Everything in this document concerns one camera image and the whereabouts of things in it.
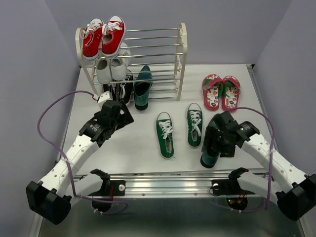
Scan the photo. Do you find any left white leather sneaker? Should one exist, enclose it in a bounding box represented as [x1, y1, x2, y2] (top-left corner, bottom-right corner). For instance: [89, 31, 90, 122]
[96, 59, 112, 84]

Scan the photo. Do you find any right white leather sneaker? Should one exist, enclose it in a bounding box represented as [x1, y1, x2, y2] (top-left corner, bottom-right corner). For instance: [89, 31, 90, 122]
[110, 42, 131, 81]

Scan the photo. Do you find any left red canvas sneaker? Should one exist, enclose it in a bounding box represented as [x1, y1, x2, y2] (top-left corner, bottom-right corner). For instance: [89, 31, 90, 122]
[81, 18, 104, 59]

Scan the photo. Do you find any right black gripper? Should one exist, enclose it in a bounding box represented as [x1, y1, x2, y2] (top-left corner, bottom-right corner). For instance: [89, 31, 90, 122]
[201, 125, 236, 157]

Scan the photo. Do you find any cream metal shoe shelf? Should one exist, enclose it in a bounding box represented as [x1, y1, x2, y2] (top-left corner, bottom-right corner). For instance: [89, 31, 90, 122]
[75, 22, 188, 102]

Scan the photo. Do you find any right black canvas sneaker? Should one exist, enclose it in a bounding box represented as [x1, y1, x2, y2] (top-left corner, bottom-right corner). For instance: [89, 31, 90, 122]
[118, 69, 134, 106]

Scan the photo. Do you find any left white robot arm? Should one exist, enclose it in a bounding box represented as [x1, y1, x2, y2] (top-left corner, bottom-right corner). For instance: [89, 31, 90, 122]
[26, 100, 134, 225]

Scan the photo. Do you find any white leather sneaker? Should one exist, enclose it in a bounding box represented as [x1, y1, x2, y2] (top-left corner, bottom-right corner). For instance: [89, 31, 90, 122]
[110, 42, 131, 81]
[96, 59, 112, 84]

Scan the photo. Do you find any green canvas sneaker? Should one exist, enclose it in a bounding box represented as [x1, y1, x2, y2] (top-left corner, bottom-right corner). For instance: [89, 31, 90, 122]
[156, 112, 174, 159]
[186, 103, 203, 148]

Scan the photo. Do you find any left black canvas sneaker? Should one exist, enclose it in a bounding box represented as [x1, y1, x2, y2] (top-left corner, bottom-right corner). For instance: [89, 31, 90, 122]
[102, 84, 117, 101]

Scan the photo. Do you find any dark green loafer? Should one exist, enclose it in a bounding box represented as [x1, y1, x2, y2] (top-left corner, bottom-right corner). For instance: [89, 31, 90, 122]
[134, 65, 153, 111]
[200, 114, 221, 168]

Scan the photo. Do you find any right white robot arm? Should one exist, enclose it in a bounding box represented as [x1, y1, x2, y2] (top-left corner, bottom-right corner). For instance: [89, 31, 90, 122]
[200, 111, 316, 221]

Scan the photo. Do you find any pink flip flop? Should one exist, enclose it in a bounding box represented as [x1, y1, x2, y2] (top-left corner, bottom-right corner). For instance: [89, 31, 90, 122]
[202, 74, 223, 111]
[222, 76, 240, 111]

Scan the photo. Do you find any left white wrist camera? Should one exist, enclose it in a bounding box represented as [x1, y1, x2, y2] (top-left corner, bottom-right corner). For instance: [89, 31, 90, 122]
[92, 90, 113, 109]

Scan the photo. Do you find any red canvas sneaker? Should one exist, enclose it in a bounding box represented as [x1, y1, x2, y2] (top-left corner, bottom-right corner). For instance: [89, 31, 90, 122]
[101, 16, 126, 58]
[81, 18, 104, 59]

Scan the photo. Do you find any aluminium mounting rail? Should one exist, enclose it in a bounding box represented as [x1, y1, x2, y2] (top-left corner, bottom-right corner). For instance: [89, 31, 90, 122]
[40, 169, 275, 200]

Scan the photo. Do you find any right red canvas sneaker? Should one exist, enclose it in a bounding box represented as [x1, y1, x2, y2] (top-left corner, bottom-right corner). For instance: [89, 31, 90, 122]
[101, 16, 126, 58]

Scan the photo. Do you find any black canvas sneaker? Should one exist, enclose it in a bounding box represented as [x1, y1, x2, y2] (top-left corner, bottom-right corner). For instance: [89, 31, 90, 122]
[102, 84, 117, 101]
[118, 69, 134, 106]

